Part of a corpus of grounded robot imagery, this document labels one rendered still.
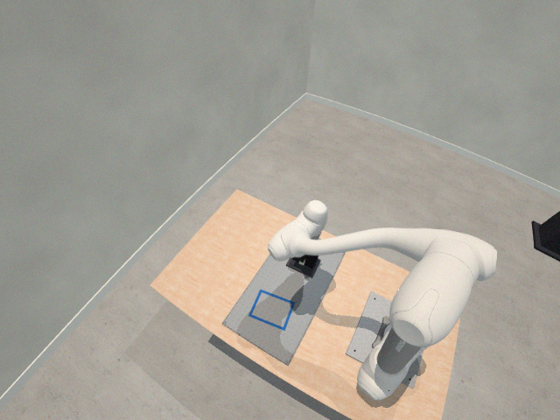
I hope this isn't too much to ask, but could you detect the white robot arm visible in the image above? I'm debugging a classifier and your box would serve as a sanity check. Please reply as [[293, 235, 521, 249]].
[[268, 200, 498, 400]]

